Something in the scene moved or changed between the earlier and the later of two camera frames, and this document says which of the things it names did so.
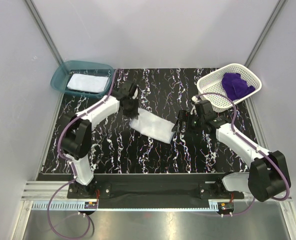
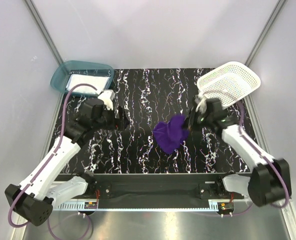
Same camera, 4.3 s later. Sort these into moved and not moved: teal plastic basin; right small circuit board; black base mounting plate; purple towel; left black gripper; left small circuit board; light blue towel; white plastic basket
Moved: purple towel; left black gripper; light blue towel
Not moved: right small circuit board; left small circuit board; teal plastic basin; black base mounting plate; white plastic basket
